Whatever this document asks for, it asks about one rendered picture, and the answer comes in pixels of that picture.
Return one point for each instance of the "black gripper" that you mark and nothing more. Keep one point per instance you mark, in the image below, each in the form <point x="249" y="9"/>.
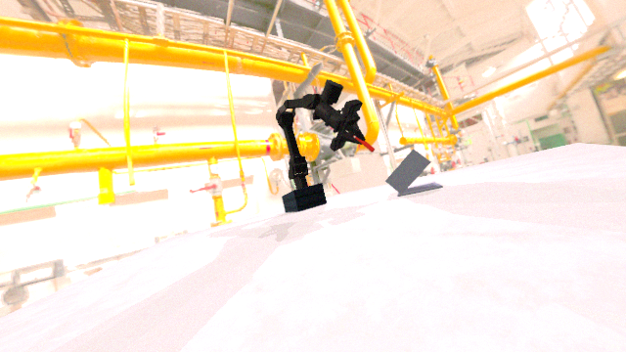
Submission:
<point x="348" y="123"/>

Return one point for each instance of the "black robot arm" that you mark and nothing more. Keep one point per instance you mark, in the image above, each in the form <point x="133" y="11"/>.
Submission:
<point x="320" y="103"/>

